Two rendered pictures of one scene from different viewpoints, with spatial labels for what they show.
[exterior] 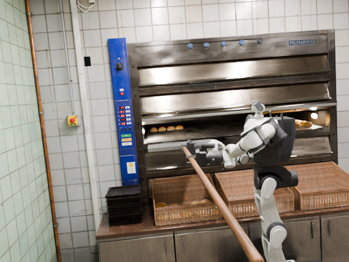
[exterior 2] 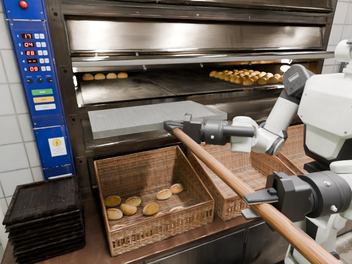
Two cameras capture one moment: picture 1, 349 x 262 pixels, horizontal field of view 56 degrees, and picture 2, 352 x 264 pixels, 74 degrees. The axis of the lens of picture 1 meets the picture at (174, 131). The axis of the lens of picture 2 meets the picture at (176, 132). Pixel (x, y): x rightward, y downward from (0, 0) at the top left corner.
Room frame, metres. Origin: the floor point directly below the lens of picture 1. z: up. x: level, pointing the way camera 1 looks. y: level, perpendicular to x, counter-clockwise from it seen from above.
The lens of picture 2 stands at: (1.71, 0.18, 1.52)
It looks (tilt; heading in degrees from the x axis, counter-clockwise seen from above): 22 degrees down; 341
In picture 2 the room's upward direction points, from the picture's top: straight up
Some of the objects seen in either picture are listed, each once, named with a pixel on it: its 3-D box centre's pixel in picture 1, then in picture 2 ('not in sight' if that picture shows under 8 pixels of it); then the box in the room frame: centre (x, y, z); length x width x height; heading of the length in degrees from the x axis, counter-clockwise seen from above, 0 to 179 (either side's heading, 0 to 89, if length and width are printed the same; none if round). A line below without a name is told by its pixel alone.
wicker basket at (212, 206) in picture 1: (184, 197); (151, 190); (2.81, -0.04, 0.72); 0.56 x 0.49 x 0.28; 95
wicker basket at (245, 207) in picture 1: (252, 191); (239, 169); (2.84, -0.64, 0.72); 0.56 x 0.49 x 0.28; 95
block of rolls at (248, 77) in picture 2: (279, 123); (246, 76); (3.59, -1.15, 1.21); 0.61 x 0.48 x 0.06; 4
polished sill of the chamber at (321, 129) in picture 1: (238, 137); (217, 95); (3.13, -0.60, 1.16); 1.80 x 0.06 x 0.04; 94
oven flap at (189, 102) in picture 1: (236, 97); (222, 36); (3.11, -0.60, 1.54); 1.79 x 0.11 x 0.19; 94
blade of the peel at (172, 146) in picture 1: (180, 143); (153, 112); (2.70, -0.05, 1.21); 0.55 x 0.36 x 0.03; 94
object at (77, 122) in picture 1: (73, 120); not in sight; (2.96, 0.89, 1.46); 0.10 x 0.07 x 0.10; 94
